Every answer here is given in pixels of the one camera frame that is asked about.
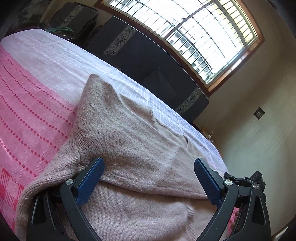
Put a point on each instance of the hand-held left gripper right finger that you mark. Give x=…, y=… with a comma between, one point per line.
x=208, y=180

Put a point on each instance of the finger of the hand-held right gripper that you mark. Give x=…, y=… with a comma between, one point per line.
x=229, y=176

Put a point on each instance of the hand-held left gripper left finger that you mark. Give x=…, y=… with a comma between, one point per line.
x=92, y=178

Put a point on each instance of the beige knit sweater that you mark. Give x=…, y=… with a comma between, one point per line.
x=138, y=139

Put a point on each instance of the pink and white bed blanket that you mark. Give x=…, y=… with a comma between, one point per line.
x=34, y=81

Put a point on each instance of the dark sofa with patterned band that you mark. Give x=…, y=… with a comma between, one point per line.
x=143, y=53

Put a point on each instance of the wooden framed grid window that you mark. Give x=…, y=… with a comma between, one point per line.
x=185, y=34

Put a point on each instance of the green cloth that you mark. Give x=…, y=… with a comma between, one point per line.
x=59, y=29

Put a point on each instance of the dark armchair with patterned band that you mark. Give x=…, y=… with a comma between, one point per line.
x=69, y=18

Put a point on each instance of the black wall socket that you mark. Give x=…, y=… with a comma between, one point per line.
x=259, y=113

